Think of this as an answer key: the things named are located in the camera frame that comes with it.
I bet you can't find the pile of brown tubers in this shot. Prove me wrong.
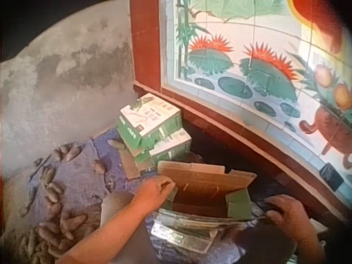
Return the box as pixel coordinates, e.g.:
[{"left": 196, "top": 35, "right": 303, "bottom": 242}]
[{"left": 18, "top": 139, "right": 127, "bottom": 264}]

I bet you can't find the brown cardboard piece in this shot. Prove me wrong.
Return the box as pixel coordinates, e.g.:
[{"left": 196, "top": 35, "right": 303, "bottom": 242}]
[{"left": 117, "top": 147, "right": 141, "bottom": 180}]

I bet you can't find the blue cloth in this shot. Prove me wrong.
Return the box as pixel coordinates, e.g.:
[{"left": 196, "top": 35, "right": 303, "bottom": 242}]
[{"left": 26, "top": 128, "right": 299, "bottom": 264}]

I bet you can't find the brown cardboard carton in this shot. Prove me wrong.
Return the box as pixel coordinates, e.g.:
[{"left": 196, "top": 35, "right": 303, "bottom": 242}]
[{"left": 150, "top": 161, "right": 268, "bottom": 254}]

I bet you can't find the person's left hand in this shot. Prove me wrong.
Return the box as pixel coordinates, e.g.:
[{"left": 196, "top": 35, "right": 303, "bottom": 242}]
[{"left": 133, "top": 175, "right": 177, "bottom": 210}]

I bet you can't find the person's right hand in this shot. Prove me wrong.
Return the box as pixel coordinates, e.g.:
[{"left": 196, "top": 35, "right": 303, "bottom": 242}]
[{"left": 263, "top": 194, "right": 312, "bottom": 235}]

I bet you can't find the small black box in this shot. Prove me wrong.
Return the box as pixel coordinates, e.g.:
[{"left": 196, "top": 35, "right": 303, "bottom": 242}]
[{"left": 318, "top": 162, "right": 345, "bottom": 191}]

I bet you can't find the green white printed carton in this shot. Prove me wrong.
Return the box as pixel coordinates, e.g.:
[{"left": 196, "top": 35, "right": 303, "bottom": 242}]
[
  {"left": 115, "top": 92, "right": 183, "bottom": 150},
  {"left": 134, "top": 128, "right": 193, "bottom": 174}
]

